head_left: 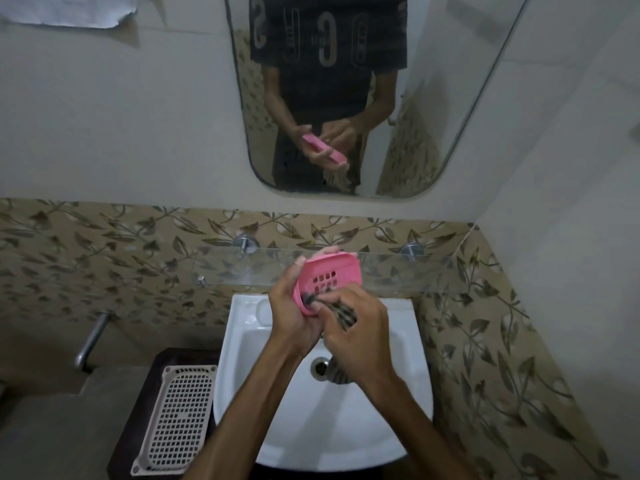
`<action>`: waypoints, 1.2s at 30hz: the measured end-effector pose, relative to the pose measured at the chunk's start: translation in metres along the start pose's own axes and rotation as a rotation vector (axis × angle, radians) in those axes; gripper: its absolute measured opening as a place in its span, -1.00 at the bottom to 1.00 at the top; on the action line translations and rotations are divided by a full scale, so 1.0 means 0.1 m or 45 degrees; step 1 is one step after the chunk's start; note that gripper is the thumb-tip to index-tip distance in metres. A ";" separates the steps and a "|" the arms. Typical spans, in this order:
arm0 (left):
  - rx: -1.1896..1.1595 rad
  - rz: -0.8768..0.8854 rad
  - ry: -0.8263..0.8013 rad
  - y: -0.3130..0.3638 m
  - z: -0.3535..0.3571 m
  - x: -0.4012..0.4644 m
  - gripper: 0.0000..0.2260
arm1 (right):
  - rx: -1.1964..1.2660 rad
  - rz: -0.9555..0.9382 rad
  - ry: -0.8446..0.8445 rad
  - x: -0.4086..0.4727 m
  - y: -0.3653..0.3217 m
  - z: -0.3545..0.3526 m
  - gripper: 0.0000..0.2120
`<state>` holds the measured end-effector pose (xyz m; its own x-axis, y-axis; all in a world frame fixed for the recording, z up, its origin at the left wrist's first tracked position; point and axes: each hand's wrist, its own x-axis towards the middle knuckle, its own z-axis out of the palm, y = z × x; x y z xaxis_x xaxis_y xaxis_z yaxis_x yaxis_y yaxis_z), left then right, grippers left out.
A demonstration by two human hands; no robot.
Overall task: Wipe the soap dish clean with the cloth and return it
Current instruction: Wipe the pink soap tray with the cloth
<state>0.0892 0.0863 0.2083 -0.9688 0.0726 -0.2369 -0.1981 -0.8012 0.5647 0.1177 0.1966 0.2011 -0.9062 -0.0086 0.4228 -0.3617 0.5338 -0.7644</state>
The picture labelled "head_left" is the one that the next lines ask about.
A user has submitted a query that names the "dark brown stool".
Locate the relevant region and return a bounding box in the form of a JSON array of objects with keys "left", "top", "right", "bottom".
[{"left": 106, "top": 347, "right": 223, "bottom": 480}]

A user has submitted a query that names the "torn white wall paper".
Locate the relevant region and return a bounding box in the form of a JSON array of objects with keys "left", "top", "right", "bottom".
[{"left": 0, "top": 0, "right": 141, "bottom": 29}]

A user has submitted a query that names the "person's left hand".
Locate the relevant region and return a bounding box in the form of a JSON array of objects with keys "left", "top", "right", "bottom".
[{"left": 268, "top": 246, "right": 359, "bottom": 358}]

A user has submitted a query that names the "rounded wall mirror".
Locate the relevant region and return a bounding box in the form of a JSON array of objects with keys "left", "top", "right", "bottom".
[{"left": 223, "top": 0, "right": 532, "bottom": 201}]

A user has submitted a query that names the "chrome wall tap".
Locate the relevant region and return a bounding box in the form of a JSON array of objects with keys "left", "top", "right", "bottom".
[{"left": 73, "top": 310, "right": 113, "bottom": 373}]

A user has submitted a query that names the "person's right forearm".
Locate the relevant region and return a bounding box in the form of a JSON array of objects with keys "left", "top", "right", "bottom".
[{"left": 359, "top": 374, "right": 481, "bottom": 480}]

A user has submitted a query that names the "pink plastic soap dish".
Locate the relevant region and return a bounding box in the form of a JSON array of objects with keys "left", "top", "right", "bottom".
[{"left": 292, "top": 252, "right": 363, "bottom": 317}]

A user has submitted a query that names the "checkered cleaning cloth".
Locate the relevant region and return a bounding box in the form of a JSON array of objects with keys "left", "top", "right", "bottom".
[{"left": 301, "top": 293, "right": 359, "bottom": 385}]

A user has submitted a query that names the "person's right hand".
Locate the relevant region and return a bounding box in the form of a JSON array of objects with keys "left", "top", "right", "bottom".
[{"left": 309, "top": 283, "right": 396, "bottom": 391}]

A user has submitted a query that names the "person's left forearm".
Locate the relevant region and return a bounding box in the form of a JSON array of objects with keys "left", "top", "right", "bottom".
[{"left": 182, "top": 342, "right": 321, "bottom": 480}]

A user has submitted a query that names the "white ceramic sink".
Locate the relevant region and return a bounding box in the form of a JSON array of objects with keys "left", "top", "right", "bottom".
[{"left": 213, "top": 293, "right": 434, "bottom": 471}]

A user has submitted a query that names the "clear glass shelf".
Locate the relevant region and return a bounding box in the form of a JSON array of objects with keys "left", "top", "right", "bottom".
[{"left": 192, "top": 246, "right": 459, "bottom": 298}]

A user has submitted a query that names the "white perforated plastic basket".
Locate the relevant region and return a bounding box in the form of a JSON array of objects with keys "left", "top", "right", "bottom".
[{"left": 130, "top": 364, "right": 219, "bottom": 477}]

